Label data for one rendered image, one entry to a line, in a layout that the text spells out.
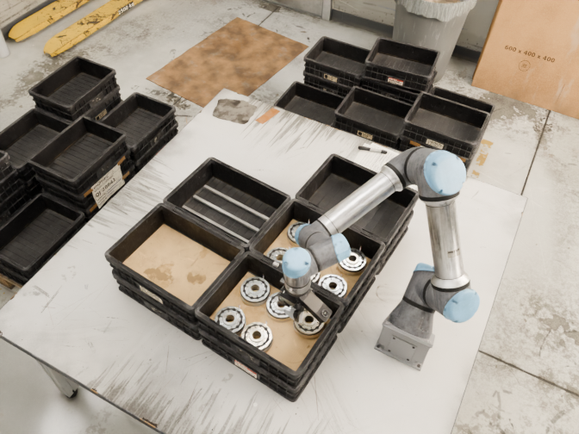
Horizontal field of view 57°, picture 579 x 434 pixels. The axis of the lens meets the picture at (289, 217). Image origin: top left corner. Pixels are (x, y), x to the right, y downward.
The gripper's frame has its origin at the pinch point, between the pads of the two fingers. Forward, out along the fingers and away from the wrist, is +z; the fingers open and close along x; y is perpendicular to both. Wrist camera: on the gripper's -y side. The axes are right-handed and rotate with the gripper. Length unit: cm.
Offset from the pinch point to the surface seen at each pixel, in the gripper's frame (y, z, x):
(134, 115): 168, 68, -79
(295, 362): -3.5, 10.1, 11.7
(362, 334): -15.2, 26.5, -13.8
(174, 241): 60, 12, -4
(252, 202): 48, 17, -36
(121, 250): 70, 4, 12
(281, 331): 6.4, 11.0, 5.1
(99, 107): 181, 58, -68
